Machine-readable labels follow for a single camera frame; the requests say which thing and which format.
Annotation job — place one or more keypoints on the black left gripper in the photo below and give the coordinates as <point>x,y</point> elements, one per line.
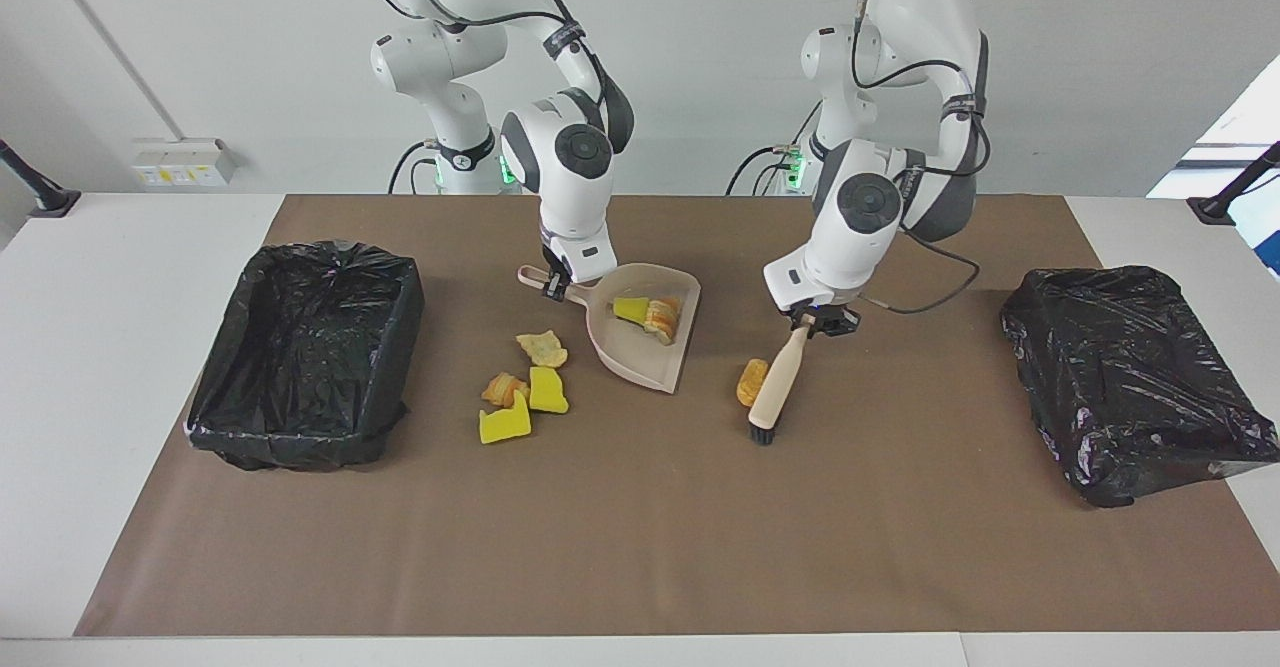
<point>830,313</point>

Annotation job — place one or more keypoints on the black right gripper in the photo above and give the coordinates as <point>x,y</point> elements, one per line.
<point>556,267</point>

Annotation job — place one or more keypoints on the pale green foam chunk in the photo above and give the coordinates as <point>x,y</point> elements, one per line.
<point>543,349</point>

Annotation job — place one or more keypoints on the beige hand brush black bristles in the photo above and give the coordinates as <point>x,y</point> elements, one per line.
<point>775,387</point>

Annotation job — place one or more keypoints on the small yellow sponge piece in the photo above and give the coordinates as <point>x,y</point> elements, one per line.
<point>630,309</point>

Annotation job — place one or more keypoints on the brown oval foam chunk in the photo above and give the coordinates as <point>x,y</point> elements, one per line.
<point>750,382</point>

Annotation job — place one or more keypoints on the squarish yellow sponge piece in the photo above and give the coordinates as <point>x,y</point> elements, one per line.
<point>547,392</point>

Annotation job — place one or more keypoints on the pale pink plastic dustpan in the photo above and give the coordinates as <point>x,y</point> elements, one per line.
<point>630,359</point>

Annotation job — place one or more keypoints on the orange striped foam chunk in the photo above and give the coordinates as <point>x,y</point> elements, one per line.
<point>502,387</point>

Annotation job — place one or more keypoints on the pale and orange foam chunk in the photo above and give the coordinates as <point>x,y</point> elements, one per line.
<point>663,322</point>

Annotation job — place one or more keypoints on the notched yellow sponge piece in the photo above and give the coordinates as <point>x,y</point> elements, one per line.
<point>503,430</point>

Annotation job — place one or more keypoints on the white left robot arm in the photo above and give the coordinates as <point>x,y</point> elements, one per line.
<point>850,237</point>

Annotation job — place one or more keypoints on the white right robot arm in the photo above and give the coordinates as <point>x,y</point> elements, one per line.
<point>570,207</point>

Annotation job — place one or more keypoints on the open bin black bag liner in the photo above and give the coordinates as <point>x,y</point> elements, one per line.
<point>300,347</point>

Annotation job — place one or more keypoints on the crumpled bin black bag liner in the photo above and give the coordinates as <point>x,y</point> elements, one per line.
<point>1120,377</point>

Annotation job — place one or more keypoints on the brown paper table mat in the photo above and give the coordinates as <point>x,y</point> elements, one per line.
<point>800,547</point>

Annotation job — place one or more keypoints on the white wall socket box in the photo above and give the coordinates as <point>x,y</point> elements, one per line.
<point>185,162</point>

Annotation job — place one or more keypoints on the black camera stand clamp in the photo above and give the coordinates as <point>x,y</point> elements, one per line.
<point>1225,202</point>
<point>40,192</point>

